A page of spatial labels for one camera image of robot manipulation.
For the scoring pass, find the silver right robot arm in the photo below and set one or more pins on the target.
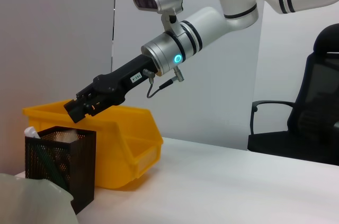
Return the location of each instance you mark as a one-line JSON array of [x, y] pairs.
[[212, 25]]

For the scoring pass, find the yellow plastic bin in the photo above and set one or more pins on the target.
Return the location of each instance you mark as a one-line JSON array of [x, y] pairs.
[[124, 128]]

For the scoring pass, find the green glass fruit bowl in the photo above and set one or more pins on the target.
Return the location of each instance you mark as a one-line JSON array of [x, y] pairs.
[[31, 202]]

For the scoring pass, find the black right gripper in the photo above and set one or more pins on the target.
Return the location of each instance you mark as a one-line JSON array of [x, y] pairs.
[[119, 81]]

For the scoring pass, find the black office chair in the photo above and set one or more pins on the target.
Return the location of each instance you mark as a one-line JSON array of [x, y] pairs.
[[312, 123]]

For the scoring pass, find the mint green pen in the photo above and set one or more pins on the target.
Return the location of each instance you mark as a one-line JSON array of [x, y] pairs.
[[31, 132]]

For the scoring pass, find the black mesh pen holder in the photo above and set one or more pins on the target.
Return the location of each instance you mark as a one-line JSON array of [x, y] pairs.
[[82, 168]]

